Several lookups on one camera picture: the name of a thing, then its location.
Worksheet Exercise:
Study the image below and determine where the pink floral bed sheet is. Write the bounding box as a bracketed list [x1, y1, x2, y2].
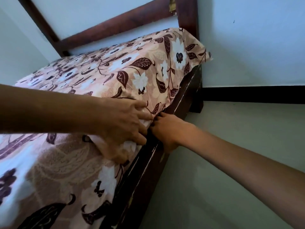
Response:
[0, 27, 213, 229]

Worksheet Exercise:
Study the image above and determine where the person's right hand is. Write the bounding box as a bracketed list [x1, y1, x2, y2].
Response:
[149, 112, 196, 154]

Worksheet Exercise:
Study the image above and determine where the person's right forearm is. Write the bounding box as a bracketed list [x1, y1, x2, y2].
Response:
[188, 126, 305, 229]

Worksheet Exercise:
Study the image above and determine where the person's left forearm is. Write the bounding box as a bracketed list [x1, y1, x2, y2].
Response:
[0, 84, 100, 136]

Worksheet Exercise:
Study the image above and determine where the person's left hand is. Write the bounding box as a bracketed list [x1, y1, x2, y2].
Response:
[94, 97, 154, 164]

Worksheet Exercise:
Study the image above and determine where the dark wooden bed frame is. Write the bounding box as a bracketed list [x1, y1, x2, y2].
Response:
[15, 0, 204, 229]

